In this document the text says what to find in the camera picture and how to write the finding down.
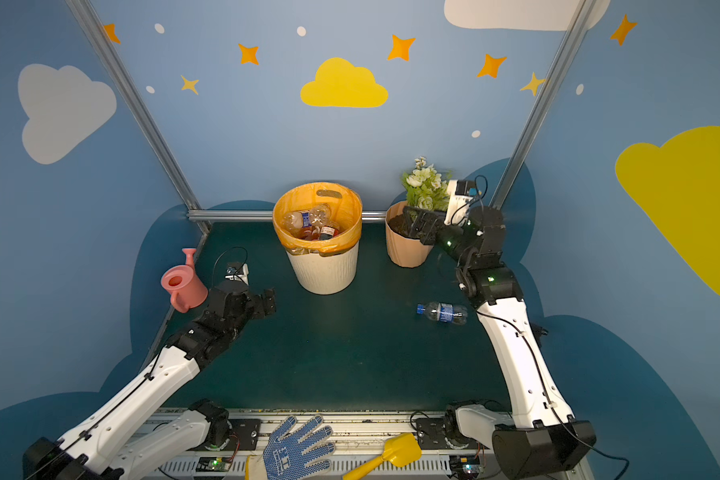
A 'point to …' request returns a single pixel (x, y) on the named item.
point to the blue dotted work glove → (290, 458)
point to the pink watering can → (187, 287)
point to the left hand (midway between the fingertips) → (262, 291)
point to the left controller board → (214, 464)
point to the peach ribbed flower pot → (404, 247)
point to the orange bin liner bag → (345, 205)
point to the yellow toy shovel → (400, 449)
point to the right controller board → (465, 466)
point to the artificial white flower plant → (424, 188)
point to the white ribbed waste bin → (325, 275)
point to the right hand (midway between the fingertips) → (422, 204)
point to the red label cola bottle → (328, 232)
